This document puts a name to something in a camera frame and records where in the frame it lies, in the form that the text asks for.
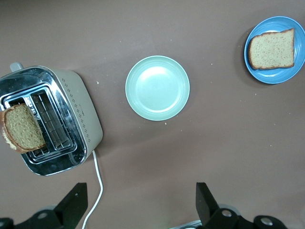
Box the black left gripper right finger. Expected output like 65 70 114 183
195 182 286 229

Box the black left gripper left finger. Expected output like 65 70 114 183
0 182 88 229

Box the brown bread slice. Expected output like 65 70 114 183
0 103 47 154
247 28 295 71

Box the light green plate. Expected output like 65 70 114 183
125 55 191 121

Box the blue plate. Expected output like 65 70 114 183
244 16 305 84

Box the beige chrome-topped toaster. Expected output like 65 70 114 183
0 62 103 177

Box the white toaster power cord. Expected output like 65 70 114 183
82 149 104 229

